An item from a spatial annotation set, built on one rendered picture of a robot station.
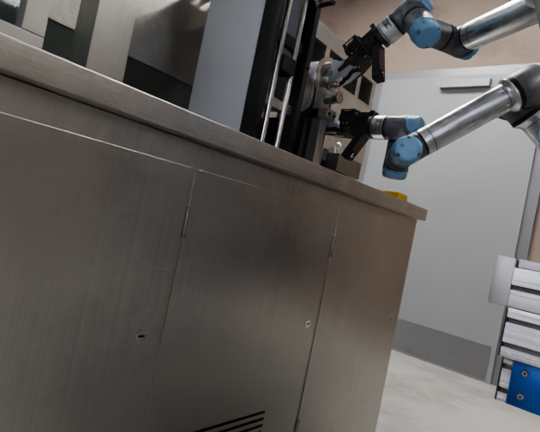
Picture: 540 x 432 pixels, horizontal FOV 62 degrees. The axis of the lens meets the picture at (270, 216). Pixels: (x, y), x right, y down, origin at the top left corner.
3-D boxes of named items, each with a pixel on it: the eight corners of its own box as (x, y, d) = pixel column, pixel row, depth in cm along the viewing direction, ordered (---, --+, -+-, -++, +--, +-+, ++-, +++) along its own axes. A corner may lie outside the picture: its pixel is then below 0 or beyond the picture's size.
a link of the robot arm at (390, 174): (383, 172, 129) (391, 135, 130) (378, 177, 141) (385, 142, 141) (411, 177, 128) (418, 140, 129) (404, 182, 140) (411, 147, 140)
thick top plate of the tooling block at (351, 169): (336, 170, 154) (339, 153, 154) (251, 162, 180) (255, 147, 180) (358, 179, 166) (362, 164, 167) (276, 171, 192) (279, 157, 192)
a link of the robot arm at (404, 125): (413, 140, 130) (418, 111, 130) (378, 138, 137) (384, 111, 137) (423, 147, 136) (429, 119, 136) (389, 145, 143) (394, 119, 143)
